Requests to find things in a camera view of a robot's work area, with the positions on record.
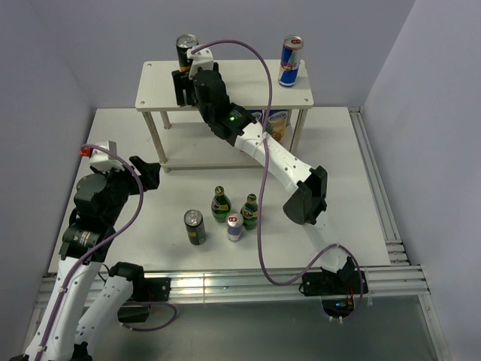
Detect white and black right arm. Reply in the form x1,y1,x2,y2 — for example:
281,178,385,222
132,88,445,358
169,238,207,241
172,63,328,226

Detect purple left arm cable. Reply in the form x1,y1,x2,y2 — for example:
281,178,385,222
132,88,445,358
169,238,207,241
37,144,177,358

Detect blue silver energy drink can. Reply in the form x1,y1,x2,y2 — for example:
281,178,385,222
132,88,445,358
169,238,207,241
278,35,304,87

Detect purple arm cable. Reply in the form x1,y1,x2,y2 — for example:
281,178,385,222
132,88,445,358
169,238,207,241
37,144,177,358
191,39,365,324

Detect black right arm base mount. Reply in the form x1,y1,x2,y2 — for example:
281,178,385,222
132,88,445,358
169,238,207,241
298,269,369,323

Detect small red-tab silver can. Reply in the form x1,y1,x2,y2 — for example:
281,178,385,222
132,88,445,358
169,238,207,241
225,212,244,242

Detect dark olive beverage can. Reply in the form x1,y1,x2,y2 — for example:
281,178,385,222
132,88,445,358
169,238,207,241
176,34,198,71

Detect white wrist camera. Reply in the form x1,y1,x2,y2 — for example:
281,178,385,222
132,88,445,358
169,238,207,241
186,45,214,80
80,141,122,172

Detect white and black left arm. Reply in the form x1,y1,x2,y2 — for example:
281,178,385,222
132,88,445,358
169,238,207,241
17,154,161,360

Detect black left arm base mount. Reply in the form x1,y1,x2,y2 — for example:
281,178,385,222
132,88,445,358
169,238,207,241
117,278,171,324

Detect aluminium right side rail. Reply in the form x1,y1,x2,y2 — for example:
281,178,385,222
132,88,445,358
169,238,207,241
348,107,410,266

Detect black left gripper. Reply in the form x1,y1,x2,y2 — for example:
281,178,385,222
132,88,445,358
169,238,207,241
92,155,160,223

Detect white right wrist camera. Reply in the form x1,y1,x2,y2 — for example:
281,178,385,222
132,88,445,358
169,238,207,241
186,45,214,80

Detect black and gold can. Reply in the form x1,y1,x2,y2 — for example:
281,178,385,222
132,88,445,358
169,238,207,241
183,210,206,246

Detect short green glass bottle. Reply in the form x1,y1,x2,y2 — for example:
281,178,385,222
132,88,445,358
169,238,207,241
241,193,259,230

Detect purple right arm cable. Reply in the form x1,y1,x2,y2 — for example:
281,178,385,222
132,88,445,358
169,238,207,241
191,39,365,324

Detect white two-tier shelf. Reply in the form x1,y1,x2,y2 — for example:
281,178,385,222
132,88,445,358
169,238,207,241
135,59,313,171

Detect aluminium front rail frame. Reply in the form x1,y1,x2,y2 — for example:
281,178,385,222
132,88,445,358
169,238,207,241
35,262,431,308

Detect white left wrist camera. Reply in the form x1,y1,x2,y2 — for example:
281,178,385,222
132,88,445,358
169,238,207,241
80,141,122,172

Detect tall green glass bottle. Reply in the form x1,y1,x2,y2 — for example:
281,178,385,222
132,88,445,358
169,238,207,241
210,186,231,223

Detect yellow pineapple juice carton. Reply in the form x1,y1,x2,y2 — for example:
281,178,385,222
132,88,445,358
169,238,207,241
249,109,290,142

